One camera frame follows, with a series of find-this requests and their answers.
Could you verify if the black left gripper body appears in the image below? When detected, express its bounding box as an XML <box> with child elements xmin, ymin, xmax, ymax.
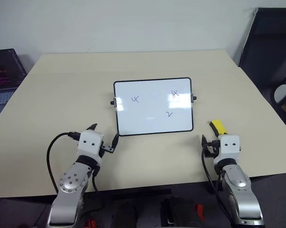
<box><xmin>99</xmin><ymin>142</ymin><xmax>115</xmax><ymax>158</ymax></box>

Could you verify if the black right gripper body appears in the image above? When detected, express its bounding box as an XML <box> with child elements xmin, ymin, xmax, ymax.
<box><xmin>203</xmin><ymin>139</ymin><xmax>221</xmax><ymax>158</ymax></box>

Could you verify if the yellow whiteboard eraser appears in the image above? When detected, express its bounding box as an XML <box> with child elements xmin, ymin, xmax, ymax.
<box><xmin>209</xmin><ymin>119</ymin><xmax>228</xmax><ymax>138</ymax></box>

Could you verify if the black-framed small whiteboard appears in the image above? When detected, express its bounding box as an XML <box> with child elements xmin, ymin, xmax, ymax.
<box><xmin>109</xmin><ymin>76</ymin><xmax>197</xmax><ymax>137</ymax></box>

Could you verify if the grey laptop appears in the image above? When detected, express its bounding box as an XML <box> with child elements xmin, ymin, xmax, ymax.
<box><xmin>0</xmin><ymin>48</ymin><xmax>28</xmax><ymax>122</ymax></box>

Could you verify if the black office chair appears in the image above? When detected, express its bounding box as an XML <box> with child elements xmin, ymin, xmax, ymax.
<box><xmin>238</xmin><ymin>8</ymin><xmax>286</xmax><ymax>136</ymax></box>

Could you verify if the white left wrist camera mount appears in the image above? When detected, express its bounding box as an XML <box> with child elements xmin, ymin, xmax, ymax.
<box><xmin>77</xmin><ymin>130</ymin><xmax>103</xmax><ymax>165</ymax></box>

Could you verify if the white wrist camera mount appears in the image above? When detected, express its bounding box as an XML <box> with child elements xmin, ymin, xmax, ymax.
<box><xmin>217</xmin><ymin>134</ymin><xmax>241</xmax><ymax>162</ymax></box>
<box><xmin>77</xmin><ymin>130</ymin><xmax>103</xmax><ymax>165</ymax></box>

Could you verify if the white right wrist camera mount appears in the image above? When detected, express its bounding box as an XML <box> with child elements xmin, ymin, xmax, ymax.
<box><xmin>217</xmin><ymin>134</ymin><xmax>241</xmax><ymax>162</ymax></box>

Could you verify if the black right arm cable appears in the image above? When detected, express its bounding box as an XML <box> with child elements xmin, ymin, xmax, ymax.
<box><xmin>201</xmin><ymin>142</ymin><xmax>232</xmax><ymax>216</ymax></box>

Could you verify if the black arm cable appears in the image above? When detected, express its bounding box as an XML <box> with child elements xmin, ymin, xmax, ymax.
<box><xmin>46</xmin><ymin>131</ymin><xmax>81</xmax><ymax>193</ymax></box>
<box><xmin>201</xmin><ymin>142</ymin><xmax>232</xmax><ymax>216</ymax></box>

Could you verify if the short black left wrist cable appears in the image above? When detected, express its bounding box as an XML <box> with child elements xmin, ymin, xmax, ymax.
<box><xmin>92</xmin><ymin>166</ymin><xmax>99</xmax><ymax>192</ymax></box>

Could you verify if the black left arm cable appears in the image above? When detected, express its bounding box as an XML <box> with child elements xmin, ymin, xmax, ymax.
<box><xmin>46</xmin><ymin>131</ymin><xmax>81</xmax><ymax>193</ymax></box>

